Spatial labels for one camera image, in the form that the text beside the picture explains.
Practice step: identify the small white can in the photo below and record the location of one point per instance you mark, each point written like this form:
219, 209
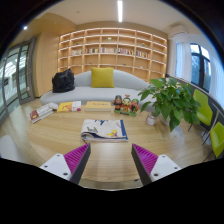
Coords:
151, 119

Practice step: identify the white sheer curtain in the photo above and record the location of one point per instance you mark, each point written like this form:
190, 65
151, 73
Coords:
182, 61
217, 83

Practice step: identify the long ceiling light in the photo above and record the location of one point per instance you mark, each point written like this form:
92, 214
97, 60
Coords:
119, 10

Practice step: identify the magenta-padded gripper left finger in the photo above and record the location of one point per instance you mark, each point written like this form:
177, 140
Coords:
57, 166

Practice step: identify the small patterned white pouch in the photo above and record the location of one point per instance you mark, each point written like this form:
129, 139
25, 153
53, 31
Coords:
53, 106

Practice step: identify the white wall air conditioner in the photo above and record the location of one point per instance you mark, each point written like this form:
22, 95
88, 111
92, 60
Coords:
178, 30

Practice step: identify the light grey curved sofa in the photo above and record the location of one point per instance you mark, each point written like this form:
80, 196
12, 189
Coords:
83, 93

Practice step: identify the wooden wall shelf unit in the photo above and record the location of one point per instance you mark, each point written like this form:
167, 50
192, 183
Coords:
110, 43

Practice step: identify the three-figure cartoon figurine set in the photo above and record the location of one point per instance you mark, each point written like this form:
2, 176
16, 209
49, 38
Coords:
126, 106

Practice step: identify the yellow and orange book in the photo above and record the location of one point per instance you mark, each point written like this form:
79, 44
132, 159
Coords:
68, 106

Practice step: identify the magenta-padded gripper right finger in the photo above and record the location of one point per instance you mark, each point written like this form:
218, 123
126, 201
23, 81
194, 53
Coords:
163, 166

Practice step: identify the green leafy potted plant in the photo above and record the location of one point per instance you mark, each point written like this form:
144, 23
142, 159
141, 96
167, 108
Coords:
171, 98

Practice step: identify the yellow square cushion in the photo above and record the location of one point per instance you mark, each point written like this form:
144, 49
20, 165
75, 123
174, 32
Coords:
102, 77

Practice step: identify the red and white book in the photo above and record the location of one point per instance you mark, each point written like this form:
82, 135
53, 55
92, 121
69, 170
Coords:
40, 113

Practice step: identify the dark framed window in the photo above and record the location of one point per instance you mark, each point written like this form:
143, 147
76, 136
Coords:
200, 66

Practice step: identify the glass door with grey frame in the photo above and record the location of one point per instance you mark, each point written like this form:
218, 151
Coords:
15, 76

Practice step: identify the black bag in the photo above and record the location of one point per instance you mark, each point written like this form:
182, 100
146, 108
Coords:
63, 81

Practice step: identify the plain yellow book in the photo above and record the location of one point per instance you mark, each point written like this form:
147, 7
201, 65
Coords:
98, 106

